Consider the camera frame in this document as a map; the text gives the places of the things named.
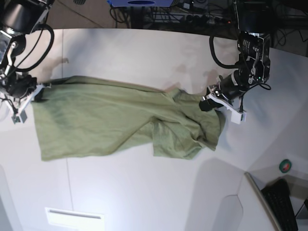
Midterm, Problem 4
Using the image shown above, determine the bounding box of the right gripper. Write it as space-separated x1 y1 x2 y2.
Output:
0 74 51 116

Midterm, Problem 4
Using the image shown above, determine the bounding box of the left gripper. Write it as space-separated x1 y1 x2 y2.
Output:
199 73 248 112

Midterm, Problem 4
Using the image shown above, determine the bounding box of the green t-shirt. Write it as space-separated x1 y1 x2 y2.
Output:
32 76 225 161

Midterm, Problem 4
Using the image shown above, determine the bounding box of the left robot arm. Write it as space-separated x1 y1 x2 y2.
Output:
199 0 272 112

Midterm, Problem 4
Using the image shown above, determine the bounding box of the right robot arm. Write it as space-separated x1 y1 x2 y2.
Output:
0 0 54 118

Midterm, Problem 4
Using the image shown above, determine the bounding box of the black power strip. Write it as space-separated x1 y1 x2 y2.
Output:
185 15 231 27

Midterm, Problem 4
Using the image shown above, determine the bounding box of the green tape roll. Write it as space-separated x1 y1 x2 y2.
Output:
279 159 292 173

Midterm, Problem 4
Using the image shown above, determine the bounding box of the black keyboard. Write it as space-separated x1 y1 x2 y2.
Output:
261 179 298 231

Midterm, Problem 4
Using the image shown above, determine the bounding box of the white table slot plate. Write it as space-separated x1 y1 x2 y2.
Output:
45 207 105 231

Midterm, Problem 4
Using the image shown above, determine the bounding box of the grey laptop edge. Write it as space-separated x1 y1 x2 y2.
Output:
244 172 282 231

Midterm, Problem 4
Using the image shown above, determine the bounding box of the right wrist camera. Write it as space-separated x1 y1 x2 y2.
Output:
12 111 27 124

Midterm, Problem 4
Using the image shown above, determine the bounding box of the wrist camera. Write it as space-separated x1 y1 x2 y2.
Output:
231 110 246 125
12 111 27 124

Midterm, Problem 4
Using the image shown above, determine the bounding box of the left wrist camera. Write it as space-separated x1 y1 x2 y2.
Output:
231 110 246 125

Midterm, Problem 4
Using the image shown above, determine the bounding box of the black floor cables right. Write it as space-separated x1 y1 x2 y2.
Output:
271 0 308 49

